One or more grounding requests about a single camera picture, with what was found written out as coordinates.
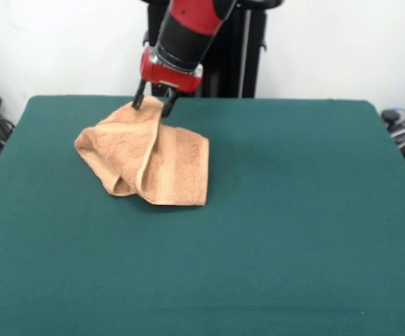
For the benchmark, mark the tan terry towel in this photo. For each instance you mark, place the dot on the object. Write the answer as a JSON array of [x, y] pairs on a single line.
[[174, 164]]

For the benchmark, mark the dark green table cloth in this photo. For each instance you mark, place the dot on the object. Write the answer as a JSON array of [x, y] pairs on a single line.
[[293, 252]]

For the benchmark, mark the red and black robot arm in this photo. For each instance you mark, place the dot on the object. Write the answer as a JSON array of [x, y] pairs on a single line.
[[188, 31]]

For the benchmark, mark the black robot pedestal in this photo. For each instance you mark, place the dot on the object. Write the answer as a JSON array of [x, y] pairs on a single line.
[[230, 70]]

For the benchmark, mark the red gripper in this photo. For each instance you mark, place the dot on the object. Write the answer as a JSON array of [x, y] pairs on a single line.
[[167, 77]]

